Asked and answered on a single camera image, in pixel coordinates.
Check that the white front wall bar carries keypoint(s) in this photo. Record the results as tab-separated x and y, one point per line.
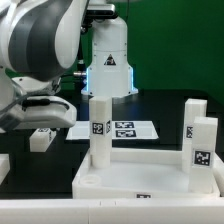
112	211

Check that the white block far left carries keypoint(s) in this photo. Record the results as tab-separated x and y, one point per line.
4	166

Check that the white desk top tray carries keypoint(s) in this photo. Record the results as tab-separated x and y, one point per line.
136	173

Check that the white marker base plate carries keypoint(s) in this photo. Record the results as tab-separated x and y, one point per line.
120	130

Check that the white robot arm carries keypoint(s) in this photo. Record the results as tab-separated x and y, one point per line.
39	42

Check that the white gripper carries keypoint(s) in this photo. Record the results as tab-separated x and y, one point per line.
38	112

